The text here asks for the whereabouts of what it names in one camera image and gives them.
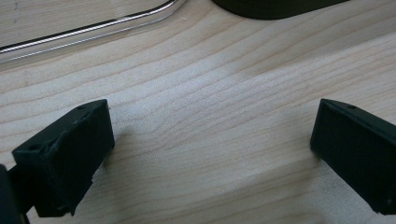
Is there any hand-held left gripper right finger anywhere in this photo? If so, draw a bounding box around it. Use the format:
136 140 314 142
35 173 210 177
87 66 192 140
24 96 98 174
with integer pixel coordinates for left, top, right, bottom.
309 98 396 216

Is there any black flat object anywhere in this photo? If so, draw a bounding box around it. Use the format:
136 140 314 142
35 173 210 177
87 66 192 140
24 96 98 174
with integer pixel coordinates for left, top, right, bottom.
211 0 351 21

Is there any clear plastic tray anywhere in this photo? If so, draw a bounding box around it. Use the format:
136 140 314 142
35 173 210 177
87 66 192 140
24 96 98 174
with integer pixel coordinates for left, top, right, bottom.
0 0 188 64

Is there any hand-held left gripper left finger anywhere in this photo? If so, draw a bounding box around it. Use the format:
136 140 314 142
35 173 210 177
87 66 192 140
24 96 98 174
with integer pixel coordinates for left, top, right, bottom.
11 98 116 218

